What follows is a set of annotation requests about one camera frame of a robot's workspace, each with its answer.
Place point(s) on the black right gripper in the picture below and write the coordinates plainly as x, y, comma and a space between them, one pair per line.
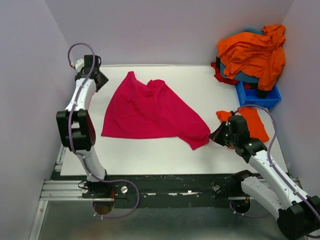
216, 136

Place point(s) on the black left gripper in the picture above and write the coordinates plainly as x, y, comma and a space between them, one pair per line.
104, 79

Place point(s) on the magenta t-shirt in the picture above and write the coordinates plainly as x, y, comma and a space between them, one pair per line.
152, 111

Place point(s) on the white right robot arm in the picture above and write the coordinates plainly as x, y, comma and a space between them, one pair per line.
296, 212

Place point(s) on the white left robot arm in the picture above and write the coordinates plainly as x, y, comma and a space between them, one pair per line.
76, 129

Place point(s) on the folded orange t-shirt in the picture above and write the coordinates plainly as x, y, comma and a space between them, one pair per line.
254, 123

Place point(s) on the blue plastic bin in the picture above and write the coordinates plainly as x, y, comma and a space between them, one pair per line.
252, 97

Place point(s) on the red t-shirt in pile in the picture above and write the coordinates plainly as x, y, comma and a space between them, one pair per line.
219, 76

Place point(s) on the crumpled orange t-shirt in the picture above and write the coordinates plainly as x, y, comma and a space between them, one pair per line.
260, 56

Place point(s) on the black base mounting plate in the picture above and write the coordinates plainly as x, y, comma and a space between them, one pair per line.
165, 191

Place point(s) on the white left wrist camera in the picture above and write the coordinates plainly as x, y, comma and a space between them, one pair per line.
78, 65

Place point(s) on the aluminium extrusion rail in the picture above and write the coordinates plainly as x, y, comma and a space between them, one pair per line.
61, 190

